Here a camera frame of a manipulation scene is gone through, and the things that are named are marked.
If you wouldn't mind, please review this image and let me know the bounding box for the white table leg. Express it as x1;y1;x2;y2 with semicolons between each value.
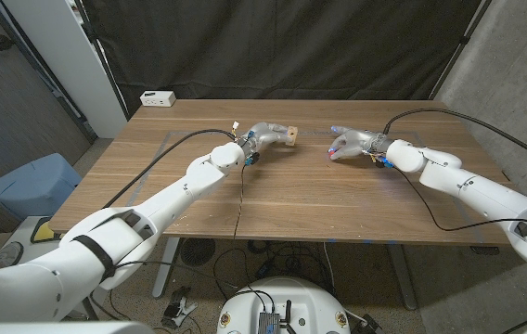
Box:
151;238;182;299

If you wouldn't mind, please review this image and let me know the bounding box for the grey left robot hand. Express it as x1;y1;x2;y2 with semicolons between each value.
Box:
237;122;290;157

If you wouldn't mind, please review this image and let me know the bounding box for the white column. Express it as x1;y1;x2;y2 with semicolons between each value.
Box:
1;0;128;139

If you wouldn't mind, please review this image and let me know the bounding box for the dark grey door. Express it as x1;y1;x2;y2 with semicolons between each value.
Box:
0;0;97;196

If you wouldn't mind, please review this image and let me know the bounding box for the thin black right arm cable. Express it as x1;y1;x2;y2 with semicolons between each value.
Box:
392;166;527;265

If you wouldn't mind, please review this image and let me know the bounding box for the black floor cable bundle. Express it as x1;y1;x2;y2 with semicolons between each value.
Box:
212;238;337;302

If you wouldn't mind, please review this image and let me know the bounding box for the black backdrop curtain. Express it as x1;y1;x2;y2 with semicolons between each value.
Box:
80;0;482;115

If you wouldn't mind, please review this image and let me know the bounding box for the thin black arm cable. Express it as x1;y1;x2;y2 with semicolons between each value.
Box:
233;163;247;242
392;166;527;265

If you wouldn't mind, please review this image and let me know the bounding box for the white robot torso edge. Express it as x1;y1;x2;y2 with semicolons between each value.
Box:
0;321;156;334

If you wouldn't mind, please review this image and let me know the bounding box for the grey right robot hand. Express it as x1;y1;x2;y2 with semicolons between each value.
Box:
327;124;392;162

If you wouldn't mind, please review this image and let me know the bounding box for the blue plastic bin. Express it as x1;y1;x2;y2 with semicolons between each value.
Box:
0;152;83;223

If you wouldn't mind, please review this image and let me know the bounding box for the round black floor fan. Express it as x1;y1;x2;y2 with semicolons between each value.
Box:
179;238;217;267

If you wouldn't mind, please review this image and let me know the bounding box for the black floor device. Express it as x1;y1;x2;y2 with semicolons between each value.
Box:
360;314;383;334

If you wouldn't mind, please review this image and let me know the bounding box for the grey tape outline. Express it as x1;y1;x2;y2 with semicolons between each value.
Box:
111;130;482;245

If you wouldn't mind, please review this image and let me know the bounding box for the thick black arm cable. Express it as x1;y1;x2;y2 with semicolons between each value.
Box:
102;128;238;210
382;108;527;171

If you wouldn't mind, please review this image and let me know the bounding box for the white power strip box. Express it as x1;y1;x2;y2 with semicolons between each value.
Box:
139;90;177;108

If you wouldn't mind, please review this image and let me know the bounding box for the grey electronics box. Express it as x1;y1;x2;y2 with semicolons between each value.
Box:
257;311;282;334

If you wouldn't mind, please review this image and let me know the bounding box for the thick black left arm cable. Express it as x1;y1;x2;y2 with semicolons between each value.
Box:
102;128;238;210

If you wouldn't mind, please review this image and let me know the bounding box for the black backdrop stand pole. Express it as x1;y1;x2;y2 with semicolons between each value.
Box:
71;0;131;122
428;0;495;101

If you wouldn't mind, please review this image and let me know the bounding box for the black and white floor gadget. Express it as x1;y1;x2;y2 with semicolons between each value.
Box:
161;285;199;330

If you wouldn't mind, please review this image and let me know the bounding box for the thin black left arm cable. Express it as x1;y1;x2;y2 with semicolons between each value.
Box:
233;163;247;242

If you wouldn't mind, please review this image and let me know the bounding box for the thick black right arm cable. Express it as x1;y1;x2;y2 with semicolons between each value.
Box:
382;108;527;171

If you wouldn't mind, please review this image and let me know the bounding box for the grey table leg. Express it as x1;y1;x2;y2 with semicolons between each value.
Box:
386;244;418;311

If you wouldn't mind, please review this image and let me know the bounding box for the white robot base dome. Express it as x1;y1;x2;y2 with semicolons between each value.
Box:
216;276;352;334

